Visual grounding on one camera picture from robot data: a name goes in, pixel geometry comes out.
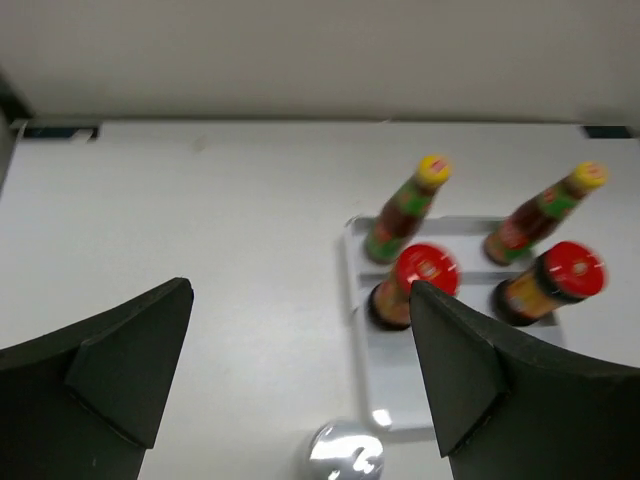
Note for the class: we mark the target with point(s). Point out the right black corner bracket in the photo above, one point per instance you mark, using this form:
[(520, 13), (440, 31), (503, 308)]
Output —
[(606, 132)]

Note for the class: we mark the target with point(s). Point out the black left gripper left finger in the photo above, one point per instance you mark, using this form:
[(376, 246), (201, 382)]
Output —
[(86, 401)]

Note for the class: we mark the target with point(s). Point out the left black corner bracket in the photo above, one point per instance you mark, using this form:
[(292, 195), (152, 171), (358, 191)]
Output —
[(82, 133)]

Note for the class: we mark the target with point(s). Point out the black corner bracket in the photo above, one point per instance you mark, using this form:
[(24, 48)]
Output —
[(606, 132), (82, 133)]

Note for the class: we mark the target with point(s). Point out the tall sauce bottle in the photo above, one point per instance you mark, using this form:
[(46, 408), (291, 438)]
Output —
[(537, 218), (405, 211)]

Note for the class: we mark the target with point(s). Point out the red-lid sauce jar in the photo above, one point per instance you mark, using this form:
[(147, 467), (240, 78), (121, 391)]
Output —
[(566, 274), (389, 301)]

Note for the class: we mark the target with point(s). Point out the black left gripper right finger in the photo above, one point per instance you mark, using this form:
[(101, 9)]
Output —
[(506, 405)]

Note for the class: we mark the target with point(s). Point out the white shaker bottle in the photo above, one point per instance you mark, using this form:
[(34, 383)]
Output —
[(342, 450)]

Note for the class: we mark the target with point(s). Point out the white tiered organizer tray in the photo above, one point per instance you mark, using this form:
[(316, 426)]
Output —
[(392, 390)]

